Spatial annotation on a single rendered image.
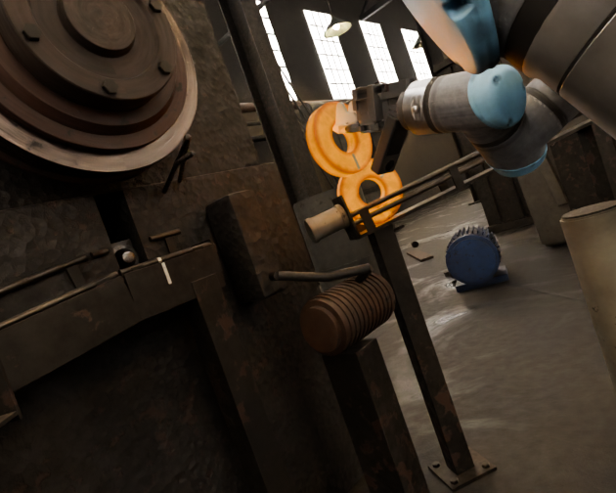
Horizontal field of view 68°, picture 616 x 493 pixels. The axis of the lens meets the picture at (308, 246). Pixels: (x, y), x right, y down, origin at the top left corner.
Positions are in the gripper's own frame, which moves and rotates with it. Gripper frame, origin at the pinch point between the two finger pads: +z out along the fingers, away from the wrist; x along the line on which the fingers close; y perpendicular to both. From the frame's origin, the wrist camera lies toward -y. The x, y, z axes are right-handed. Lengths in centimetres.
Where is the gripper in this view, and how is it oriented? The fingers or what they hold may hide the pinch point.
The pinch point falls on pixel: (337, 130)
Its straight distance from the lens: 97.1
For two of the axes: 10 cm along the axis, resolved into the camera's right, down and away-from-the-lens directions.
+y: -1.4, -9.5, -2.6
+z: -6.4, -1.1, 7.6
